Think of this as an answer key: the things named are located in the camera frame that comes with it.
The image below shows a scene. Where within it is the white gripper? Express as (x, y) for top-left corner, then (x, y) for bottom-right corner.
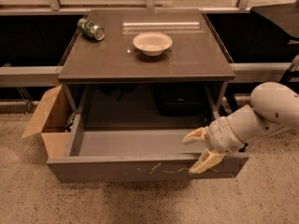
(182, 117), (245, 174)

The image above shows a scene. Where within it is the grey top drawer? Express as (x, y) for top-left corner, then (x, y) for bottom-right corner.
(48, 117), (249, 183)

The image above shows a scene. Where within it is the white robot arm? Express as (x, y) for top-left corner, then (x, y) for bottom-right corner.
(182, 82), (299, 174)

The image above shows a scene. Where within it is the black box in drawer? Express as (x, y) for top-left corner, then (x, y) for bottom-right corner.
(153, 83), (207, 117)

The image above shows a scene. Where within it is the dark grey drawer cabinet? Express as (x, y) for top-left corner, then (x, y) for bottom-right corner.
(59, 8), (235, 130)

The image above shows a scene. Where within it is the open cardboard box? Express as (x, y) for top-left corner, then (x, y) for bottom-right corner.
(22, 85), (73, 158)

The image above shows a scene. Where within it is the black side table top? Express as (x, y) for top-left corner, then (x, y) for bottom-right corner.
(250, 3), (299, 40)

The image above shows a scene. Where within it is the white paper bowl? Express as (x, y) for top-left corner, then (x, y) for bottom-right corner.
(133, 32), (173, 57)

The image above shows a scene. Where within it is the green soda can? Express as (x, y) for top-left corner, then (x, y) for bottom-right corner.
(77, 18), (105, 41)

